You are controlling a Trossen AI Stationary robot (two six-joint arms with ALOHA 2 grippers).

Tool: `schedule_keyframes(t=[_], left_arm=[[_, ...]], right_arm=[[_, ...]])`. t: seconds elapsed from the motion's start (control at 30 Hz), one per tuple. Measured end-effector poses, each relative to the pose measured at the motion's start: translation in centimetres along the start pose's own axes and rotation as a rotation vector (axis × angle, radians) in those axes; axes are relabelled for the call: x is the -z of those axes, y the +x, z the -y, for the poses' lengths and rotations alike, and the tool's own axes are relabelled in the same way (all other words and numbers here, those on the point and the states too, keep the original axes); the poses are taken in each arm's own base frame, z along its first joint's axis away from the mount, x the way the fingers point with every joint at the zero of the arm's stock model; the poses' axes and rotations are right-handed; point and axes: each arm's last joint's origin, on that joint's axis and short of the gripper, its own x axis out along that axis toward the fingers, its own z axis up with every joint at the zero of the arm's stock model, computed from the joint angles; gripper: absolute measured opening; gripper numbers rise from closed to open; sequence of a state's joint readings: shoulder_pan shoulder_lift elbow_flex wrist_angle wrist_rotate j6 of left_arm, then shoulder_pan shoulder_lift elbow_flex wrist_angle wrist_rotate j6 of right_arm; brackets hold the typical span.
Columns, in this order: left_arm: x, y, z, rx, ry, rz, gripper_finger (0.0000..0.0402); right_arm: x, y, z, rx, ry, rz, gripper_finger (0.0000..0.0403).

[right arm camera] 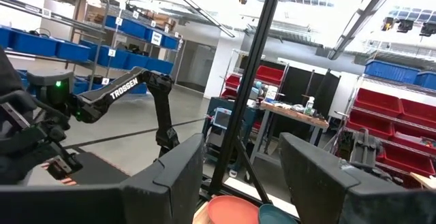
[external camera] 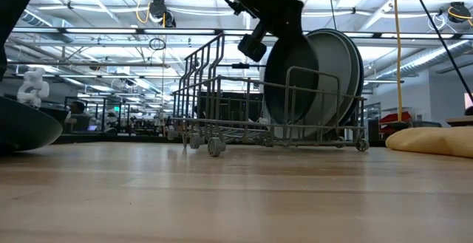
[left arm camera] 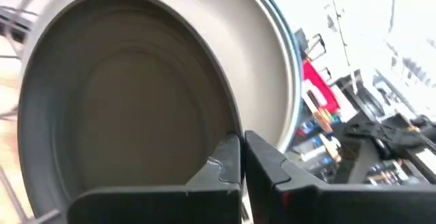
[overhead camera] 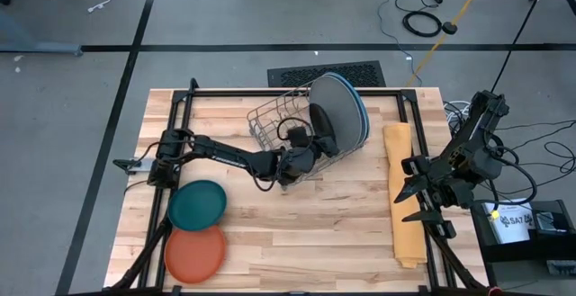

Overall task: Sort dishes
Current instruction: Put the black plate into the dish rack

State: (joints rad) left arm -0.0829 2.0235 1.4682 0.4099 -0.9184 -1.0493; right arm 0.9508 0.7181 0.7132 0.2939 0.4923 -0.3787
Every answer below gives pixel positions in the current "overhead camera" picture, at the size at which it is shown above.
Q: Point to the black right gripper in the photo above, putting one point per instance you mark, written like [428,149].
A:
[452,190]

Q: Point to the large grey plate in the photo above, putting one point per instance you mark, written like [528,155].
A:
[342,107]

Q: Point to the folded yellow towel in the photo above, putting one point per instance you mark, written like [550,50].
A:
[402,197]

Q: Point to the black equipment box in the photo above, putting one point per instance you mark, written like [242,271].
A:
[517,253]

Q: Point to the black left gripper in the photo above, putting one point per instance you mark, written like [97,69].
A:
[299,163]

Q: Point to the small dark teal plate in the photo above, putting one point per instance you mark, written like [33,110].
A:
[197,205]

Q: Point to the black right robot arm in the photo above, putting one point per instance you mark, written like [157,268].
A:
[477,120]

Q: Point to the large pale grey-blue plate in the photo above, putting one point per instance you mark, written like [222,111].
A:
[362,125]

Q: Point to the large blue plate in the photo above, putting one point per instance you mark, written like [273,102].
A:
[367,125]

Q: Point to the small orange plate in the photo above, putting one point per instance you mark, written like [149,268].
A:
[195,255]

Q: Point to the black floor vent grate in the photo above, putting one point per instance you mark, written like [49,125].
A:
[292,76]

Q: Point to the white printed paper sheet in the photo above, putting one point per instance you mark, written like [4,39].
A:
[508,226]

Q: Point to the black table frame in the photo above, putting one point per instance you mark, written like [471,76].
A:
[292,92]

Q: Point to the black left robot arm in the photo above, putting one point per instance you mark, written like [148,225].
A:
[225,154]

